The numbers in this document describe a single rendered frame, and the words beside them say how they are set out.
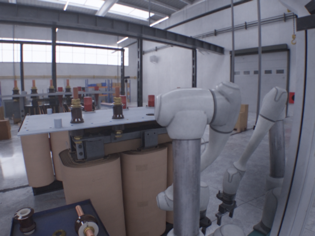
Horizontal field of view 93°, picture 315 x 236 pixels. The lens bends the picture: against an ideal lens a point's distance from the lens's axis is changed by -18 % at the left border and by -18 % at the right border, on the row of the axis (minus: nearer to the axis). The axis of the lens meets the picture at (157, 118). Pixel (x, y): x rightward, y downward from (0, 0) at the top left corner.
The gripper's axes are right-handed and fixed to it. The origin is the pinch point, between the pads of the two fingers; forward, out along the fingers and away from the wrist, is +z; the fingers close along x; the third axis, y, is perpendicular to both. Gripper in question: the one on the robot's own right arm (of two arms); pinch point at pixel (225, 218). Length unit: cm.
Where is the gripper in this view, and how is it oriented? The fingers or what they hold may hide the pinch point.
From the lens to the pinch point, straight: 141.2
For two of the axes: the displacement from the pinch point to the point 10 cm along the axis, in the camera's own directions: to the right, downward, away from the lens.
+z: 0.0, 9.9, 1.5
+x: 8.5, -0.8, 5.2
